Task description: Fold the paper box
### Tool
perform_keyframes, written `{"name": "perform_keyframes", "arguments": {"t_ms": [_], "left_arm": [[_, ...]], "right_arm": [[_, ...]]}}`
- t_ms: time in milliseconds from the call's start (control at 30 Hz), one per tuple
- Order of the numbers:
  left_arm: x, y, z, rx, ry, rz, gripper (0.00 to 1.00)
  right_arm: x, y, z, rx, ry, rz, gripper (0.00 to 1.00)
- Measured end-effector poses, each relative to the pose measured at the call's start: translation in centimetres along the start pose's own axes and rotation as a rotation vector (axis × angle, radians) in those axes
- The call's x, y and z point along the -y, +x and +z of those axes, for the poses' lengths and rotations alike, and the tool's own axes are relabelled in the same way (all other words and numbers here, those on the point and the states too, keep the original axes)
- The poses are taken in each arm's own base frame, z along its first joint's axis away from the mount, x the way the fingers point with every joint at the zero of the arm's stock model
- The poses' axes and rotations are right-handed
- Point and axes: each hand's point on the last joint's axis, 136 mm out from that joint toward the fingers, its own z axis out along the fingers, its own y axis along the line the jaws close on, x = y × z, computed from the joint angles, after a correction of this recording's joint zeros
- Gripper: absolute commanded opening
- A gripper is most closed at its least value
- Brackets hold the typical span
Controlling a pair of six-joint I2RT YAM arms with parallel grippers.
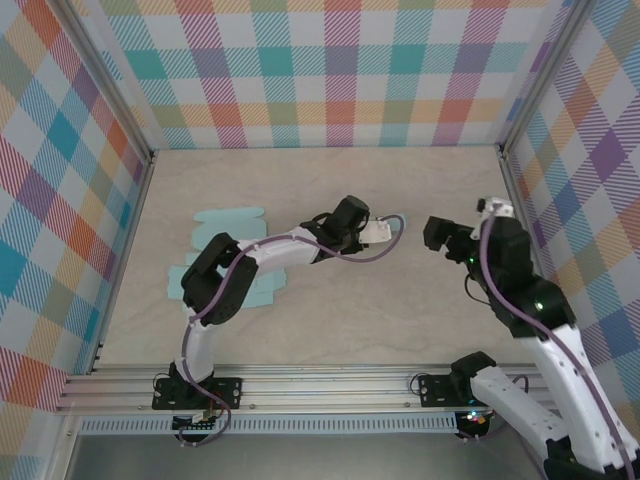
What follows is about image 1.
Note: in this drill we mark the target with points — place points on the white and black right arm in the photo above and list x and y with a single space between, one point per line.
560 370

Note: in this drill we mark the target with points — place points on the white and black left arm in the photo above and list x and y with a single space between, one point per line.
280 250

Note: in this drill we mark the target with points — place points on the small circuit board with lights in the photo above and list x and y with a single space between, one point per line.
475 417

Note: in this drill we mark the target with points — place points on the grey metal panel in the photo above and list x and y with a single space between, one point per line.
325 457

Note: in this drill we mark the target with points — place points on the aluminium side rail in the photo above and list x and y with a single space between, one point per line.
124 260
537 250

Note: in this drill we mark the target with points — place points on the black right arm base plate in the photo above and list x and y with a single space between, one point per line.
435 390

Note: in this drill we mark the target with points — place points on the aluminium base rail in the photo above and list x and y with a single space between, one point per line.
325 390

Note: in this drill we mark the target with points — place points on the aluminium frame post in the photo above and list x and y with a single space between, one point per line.
105 85
545 75

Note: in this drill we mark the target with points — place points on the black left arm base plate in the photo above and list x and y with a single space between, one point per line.
230 387

